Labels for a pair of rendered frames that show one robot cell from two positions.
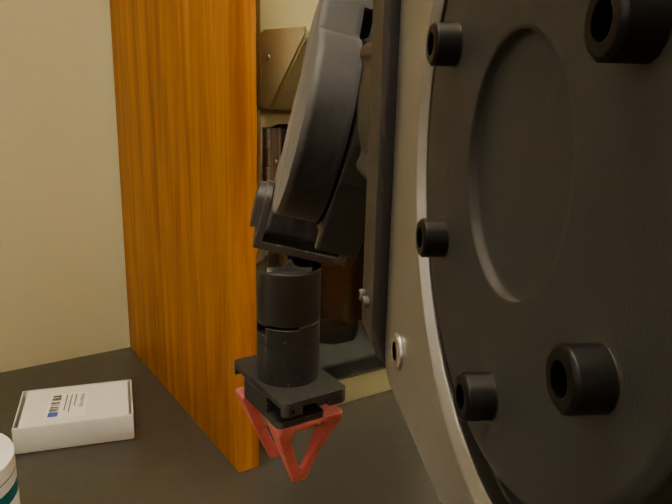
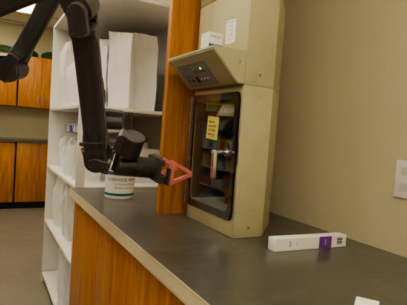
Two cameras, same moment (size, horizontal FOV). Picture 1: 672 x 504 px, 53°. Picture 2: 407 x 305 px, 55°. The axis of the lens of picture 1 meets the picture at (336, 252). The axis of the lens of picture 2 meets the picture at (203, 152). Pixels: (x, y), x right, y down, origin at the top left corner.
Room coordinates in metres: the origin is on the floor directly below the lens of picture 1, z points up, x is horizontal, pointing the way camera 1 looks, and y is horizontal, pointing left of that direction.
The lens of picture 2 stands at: (1.06, -1.36, 1.26)
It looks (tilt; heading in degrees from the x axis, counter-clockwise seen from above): 3 degrees down; 94
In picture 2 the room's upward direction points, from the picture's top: 4 degrees clockwise
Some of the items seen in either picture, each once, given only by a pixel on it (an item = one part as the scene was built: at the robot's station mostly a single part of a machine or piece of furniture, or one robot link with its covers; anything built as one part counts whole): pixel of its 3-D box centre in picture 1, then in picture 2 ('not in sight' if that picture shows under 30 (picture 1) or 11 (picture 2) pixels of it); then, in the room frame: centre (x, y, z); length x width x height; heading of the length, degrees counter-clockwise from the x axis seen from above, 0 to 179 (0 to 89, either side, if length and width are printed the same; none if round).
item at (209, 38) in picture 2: not in sight; (211, 43); (0.97, -0.10, 1.54); 0.05 x 0.05 x 0.06; 33
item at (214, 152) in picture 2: not in sight; (218, 163); (1.03, -0.14, 1.17); 0.05 x 0.03 x 0.10; 33
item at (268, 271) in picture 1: (288, 289); not in sight; (0.57, 0.04, 1.27); 0.07 x 0.06 x 0.07; 7
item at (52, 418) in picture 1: (77, 414); not in sight; (0.90, 0.38, 0.96); 0.16 x 0.12 x 0.04; 108
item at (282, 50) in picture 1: (384, 72); (203, 70); (0.95, -0.06, 1.46); 0.32 x 0.12 x 0.10; 123
